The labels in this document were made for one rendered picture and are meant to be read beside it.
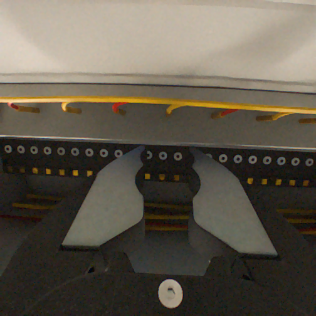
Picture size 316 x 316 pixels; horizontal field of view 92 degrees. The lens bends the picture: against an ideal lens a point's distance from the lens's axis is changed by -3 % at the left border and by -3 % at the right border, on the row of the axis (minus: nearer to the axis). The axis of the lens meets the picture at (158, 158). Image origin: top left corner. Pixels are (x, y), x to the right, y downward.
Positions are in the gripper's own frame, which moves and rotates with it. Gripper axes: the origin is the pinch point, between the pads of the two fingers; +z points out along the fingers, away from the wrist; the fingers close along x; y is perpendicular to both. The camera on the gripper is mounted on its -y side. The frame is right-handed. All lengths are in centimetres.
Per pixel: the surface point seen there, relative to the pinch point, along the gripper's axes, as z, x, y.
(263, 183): 6.9, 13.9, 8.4
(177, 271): -2.1, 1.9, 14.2
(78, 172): 7.1, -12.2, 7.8
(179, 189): 12.5, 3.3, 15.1
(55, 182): 12.5, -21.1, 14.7
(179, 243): 2.2, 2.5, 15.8
